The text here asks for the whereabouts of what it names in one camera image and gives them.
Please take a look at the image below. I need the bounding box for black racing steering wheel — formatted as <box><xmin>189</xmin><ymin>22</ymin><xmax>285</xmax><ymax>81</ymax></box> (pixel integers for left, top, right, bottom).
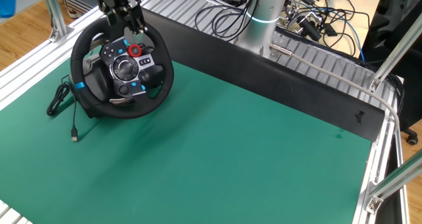
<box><xmin>70</xmin><ymin>14</ymin><xmax>175</xmax><ymax>120</ymax></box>

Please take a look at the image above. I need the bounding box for black steering wheel base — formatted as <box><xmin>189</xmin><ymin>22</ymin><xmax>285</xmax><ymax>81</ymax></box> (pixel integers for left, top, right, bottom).
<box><xmin>68</xmin><ymin>57</ymin><xmax>111</xmax><ymax>119</ymax></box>

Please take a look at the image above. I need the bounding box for black rubber mat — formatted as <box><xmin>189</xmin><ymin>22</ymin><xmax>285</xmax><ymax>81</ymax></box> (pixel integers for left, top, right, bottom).
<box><xmin>138</xmin><ymin>7</ymin><xmax>386</xmax><ymax>142</ymax></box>

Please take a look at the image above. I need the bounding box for green table mat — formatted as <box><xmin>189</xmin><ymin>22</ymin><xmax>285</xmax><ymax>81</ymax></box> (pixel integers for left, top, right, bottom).
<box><xmin>0</xmin><ymin>28</ymin><xmax>374</xmax><ymax>224</ymax></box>

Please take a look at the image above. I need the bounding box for black cylindrical device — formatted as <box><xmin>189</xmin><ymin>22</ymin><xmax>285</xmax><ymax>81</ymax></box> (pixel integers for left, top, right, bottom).
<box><xmin>298</xmin><ymin>18</ymin><xmax>322</xmax><ymax>42</ymax></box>

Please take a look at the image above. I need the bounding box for black power adapter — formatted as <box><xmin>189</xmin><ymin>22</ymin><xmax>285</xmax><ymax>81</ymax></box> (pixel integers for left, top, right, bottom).
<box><xmin>324</xmin><ymin>22</ymin><xmax>337</xmax><ymax>37</ymax></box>

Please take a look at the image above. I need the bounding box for light wooden desk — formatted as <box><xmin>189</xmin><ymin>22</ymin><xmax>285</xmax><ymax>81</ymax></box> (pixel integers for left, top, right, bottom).
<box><xmin>280</xmin><ymin>0</ymin><xmax>386</xmax><ymax>59</ymax></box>

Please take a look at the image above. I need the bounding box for black office chair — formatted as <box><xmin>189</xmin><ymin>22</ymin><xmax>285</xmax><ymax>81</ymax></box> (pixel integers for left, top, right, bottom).
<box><xmin>361</xmin><ymin>0</ymin><xmax>422</xmax><ymax>146</ymax></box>

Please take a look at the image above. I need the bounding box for aluminium frame post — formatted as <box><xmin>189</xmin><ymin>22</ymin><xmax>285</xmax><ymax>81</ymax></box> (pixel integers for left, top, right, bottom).
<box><xmin>364</xmin><ymin>157</ymin><xmax>422</xmax><ymax>215</ymax></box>
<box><xmin>368</xmin><ymin>11</ymin><xmax>422</xmax><ymax>93</ymax></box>
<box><xmin>39</xmin><ymin>0</ymin><xmax>75</xmax><ymax>43</ymax></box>

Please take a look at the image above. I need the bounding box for black cable bundle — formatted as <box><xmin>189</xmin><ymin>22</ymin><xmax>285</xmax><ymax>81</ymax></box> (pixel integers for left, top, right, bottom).
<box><xmin>194</xmin><ymin>0</ymin><xmax>261</xmax><ymax>43</ymax></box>
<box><xmin>384</xmin><ymin>72</ymin><xmax>407</xmax><ymax>117</ymax></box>

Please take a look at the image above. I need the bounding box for black USB cable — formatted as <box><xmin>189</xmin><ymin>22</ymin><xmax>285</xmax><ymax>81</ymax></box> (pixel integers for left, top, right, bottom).
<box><xmin>45</xmin><ymin>75</ymin><xmax>79</xmax><ymax>142</ymax></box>

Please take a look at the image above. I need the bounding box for grey braided hose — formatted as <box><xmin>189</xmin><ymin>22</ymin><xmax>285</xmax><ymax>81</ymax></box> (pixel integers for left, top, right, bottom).
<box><xmin>268</xmin><ymin>42</ymin><xmax>402</xmax><ymax>136</ymax></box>

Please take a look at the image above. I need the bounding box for blue cable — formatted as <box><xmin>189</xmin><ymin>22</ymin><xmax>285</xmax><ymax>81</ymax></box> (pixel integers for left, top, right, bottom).
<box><xmin>329</xmin><ymin>9</ymin><xmax>366</xmax><ymax>62</ymax></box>

